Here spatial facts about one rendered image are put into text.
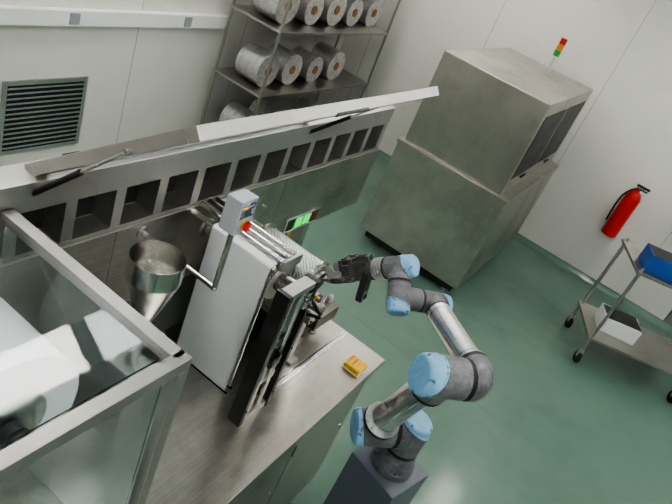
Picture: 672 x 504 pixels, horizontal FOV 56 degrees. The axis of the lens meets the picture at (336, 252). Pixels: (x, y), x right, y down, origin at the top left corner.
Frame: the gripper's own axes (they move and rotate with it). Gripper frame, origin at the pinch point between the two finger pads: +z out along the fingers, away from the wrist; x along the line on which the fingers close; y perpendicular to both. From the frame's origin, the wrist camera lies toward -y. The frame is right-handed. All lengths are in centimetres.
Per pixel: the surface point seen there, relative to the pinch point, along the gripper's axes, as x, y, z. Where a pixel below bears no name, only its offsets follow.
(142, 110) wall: -177, 104, 266
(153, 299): 76, 20, -4
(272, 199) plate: -9.5, 30.5, 22.6
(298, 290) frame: 37.7, 7.8, -16.9
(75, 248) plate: 78, 36, 18
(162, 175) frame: 52, 48, 8
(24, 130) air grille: -76, 101, 266
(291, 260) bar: 29.9, 15.0, -10.9
